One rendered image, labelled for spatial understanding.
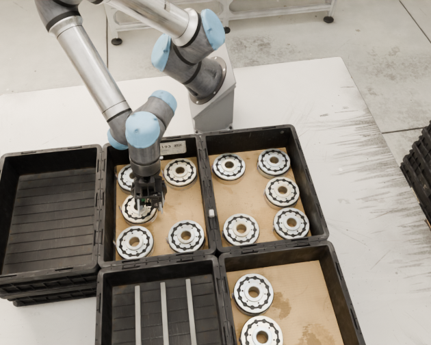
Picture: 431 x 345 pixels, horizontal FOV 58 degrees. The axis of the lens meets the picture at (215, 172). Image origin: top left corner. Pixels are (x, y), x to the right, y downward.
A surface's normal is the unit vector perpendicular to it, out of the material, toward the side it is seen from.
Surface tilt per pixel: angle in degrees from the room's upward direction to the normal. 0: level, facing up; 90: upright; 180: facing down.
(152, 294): 0
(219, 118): 90
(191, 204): 0
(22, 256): 0
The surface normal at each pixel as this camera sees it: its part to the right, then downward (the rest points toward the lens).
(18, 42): 0.00, -0.56
